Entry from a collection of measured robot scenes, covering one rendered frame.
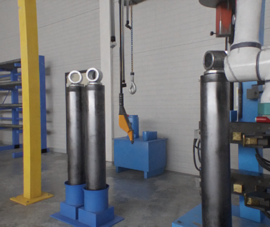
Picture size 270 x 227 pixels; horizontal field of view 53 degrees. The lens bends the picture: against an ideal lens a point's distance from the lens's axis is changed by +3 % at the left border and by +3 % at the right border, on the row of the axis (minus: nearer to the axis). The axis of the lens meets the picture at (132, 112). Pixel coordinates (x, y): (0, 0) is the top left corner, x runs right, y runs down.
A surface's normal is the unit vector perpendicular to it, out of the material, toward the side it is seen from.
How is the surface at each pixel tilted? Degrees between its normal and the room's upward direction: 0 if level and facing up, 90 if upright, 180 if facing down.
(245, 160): 90
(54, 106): 90
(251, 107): 90
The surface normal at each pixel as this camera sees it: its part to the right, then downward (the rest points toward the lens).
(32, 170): 0.77, 0.00
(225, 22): 0.09, 0.03
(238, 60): -0.63, -0.15
